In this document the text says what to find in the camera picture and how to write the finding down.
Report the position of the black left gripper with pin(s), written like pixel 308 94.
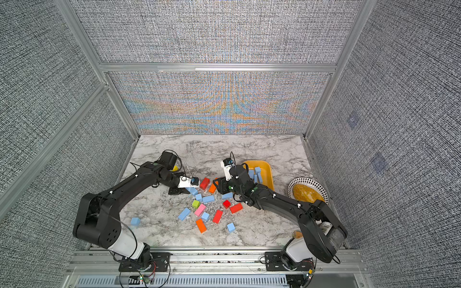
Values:
pixel 178 191

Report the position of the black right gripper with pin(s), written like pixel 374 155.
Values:
pixel 221 188

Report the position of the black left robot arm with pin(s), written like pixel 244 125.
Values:
pixel 98 218

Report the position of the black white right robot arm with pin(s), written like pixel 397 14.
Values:
pixel 322 232

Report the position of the small red cube block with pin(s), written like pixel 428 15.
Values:
pixel 226 204

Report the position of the orange long block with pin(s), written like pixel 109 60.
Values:
pixel 212 189

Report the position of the yellow plastic tray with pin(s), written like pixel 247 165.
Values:
pixel 265 177

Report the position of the lime green cube block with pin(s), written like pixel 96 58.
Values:
pixel 195 204

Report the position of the light blue long block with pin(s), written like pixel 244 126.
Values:
pixel 184 214
pixel 208 199

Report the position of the pink block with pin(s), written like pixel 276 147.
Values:
pixel 200 210

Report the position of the red long block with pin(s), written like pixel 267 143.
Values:
pixel 217 217

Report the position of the patterned plate with yellow food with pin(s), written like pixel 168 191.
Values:
pixel 307 190

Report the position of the brown wooden item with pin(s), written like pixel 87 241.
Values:
pixel 297 234

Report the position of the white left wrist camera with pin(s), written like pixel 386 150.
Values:
pixel 186 182

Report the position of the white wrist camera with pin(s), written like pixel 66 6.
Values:
pixel 227 164
pixel 186 182

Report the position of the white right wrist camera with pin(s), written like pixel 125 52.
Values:
pixel 227 164

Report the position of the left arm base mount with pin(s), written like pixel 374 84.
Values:
pixel 156 261

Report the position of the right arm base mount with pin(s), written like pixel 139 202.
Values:
pixel 281 262

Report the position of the aluminium front rail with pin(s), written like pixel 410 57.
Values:
pixel 211 260

